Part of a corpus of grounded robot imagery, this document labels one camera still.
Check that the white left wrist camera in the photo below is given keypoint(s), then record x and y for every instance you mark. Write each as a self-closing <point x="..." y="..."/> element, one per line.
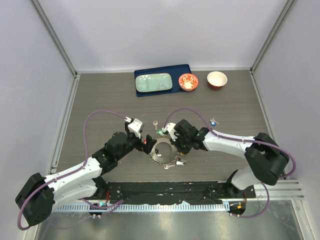
<point x="134" y="125"/>

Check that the left aluminium frame post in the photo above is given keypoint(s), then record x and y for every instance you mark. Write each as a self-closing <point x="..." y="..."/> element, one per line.
<point x="53" y="35"/>

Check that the metal key organizer with rings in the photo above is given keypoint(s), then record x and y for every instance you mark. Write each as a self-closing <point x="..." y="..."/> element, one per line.
<point x="164" y="153"/>

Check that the key with blue tag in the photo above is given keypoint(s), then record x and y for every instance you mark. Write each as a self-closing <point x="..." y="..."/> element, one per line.
<point x="213" y="122"/>

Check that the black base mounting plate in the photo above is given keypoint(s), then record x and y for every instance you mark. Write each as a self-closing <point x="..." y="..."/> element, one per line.
<point x="177" y="192"/>

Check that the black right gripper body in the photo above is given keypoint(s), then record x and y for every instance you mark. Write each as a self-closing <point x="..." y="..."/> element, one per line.
<point x="182" y="144"/>

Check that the white slotted cable duct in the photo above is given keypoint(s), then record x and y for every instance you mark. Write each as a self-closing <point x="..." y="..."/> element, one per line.
<point x="124" y="208"/>

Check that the aluminium frame post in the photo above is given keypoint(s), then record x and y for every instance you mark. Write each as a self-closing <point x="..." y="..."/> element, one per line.
<point x="285" y="11"/>
<point x="53" y="35"/>

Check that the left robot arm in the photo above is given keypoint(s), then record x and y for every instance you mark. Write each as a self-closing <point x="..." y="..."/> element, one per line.
<point x="40" y="195"/>

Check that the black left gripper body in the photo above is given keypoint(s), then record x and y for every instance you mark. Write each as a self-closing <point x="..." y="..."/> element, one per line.
<point x="133" y="142"/>

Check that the silver key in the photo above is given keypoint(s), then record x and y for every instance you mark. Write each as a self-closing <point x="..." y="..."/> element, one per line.
<point x="155" y="123"/>

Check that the red cup white inside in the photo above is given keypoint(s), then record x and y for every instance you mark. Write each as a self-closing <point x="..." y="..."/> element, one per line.
<point x="216" y="80"/>

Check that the orange patterned small bowl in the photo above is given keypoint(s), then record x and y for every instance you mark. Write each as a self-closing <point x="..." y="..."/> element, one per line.
<point x="188" y="82"/>

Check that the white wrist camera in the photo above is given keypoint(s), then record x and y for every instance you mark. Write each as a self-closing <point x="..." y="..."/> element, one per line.
<point x="170" y="133"/>
<point x="134" y="125"/>

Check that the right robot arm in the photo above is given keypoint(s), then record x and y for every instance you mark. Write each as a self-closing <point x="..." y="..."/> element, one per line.
<point x="266" y="161"/>

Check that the right aluminium frame post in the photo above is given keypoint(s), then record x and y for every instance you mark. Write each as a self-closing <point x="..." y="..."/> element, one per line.
<point x="285" y="11"/>

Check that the light green rectangular plate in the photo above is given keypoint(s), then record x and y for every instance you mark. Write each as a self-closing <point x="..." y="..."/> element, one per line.
<point x="155" y="82"/>

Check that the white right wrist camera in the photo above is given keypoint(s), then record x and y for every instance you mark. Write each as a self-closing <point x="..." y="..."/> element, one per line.
<point x="170" y="133"/>

